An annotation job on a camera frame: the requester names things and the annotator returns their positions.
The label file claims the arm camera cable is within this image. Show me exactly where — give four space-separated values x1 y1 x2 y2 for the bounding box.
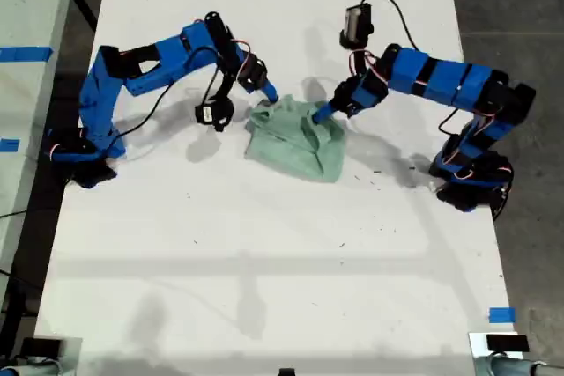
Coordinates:
360 0 422 51
112 65 221 137

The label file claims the white plate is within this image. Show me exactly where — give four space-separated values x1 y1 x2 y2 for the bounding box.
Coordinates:
468 330 525 359

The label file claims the pale green T-shirt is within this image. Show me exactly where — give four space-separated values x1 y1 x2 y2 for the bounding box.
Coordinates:
243 93 348 183

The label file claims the pale grey-blue tube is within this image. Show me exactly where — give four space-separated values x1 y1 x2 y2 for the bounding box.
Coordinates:
0 357 65 376
473 354 564 376

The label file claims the black looped base cable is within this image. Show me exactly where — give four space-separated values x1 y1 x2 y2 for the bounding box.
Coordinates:
491 159 515 222

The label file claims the arm camera box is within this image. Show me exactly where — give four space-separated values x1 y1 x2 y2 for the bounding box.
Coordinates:
195 101 220 126
338 4 375 49

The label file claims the small black box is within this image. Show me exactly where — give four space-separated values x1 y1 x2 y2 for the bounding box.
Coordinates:
20 337 61 359
486 334 530 353

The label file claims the blue tape patch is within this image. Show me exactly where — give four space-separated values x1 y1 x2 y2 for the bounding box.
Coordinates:
488 306 516 324

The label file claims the long blue tape strip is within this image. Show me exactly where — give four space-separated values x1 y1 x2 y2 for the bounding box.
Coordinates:
0 46 55 63

